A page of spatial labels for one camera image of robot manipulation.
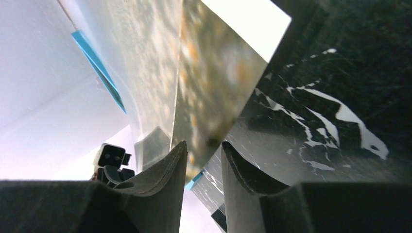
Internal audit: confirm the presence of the blue picture frame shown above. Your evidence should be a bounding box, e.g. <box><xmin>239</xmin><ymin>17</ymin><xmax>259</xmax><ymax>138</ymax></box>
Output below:
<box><xmin>70</xmin><ymin>30</ymin><xmax>204</xmax><ymax>191</ymax></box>

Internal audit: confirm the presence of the landscape photo print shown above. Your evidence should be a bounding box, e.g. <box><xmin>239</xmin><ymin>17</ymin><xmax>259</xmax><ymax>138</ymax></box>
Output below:
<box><xmin>59</xmin><ymin>0</ymin><xmax>292</xmax><ymax>180</ymax></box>

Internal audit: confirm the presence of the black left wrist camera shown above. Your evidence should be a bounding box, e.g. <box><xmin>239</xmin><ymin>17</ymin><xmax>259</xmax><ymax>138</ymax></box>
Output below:
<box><xmin>93</xmin><ymin>143</ymin><xmax>132</xmax><ymax>168</ymax></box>

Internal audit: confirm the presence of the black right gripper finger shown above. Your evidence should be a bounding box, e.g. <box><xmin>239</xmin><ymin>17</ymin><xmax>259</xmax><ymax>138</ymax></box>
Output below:
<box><xmin>222</xmin><ymin>141</ymin><xmax>412</xmax><ymax>233</ymax></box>

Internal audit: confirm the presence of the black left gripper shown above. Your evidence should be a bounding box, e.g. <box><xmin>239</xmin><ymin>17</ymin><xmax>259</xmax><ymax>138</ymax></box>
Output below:
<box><xmin>0</xmin><ymin>141</ymin><xmax>188</xmax><ymax>233</ymax></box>

